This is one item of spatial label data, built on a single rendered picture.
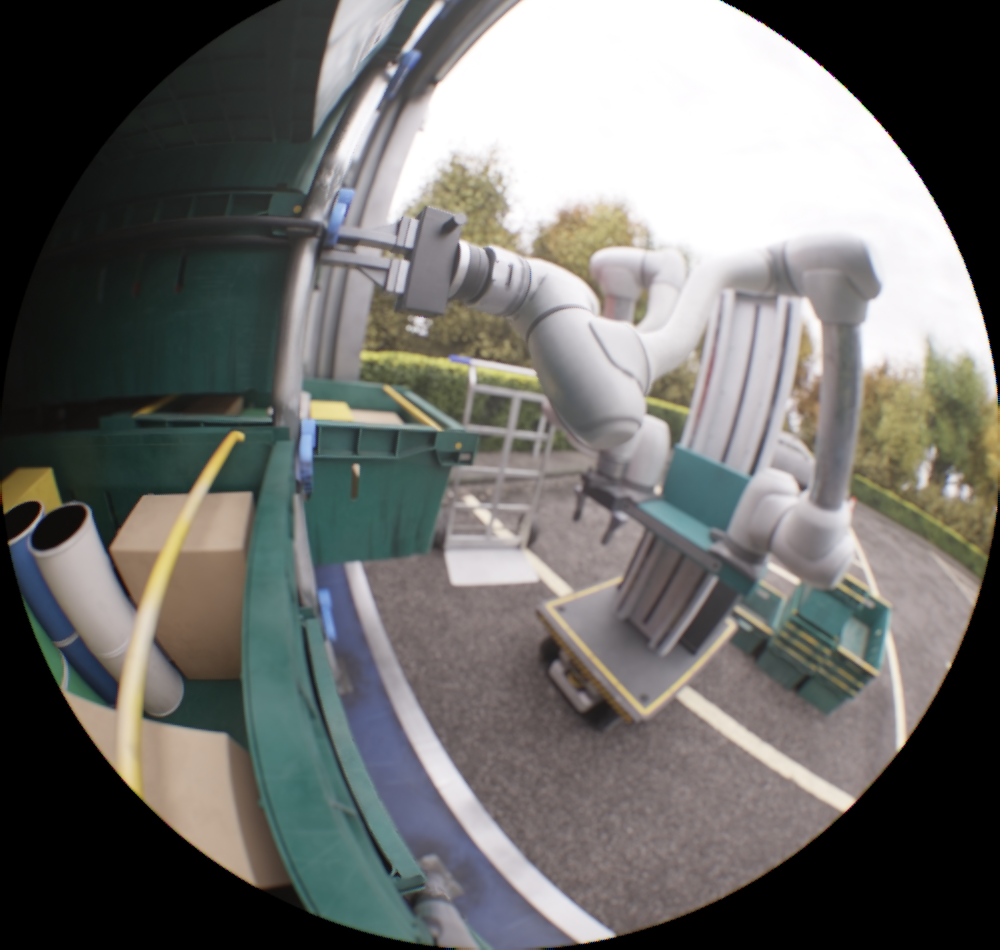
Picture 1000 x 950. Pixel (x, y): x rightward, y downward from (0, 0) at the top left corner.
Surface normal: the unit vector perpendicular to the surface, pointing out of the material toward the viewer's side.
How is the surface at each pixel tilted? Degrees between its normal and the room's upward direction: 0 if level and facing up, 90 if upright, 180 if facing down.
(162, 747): 0
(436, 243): 86
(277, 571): 0
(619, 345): 54
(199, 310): 90
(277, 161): 95
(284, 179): 96
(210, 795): 0
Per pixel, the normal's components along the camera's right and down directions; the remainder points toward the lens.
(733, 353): -0.87, -0.02
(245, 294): 0.52, 0.40
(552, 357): -0.72, -0.05
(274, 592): 0.18, -0.94
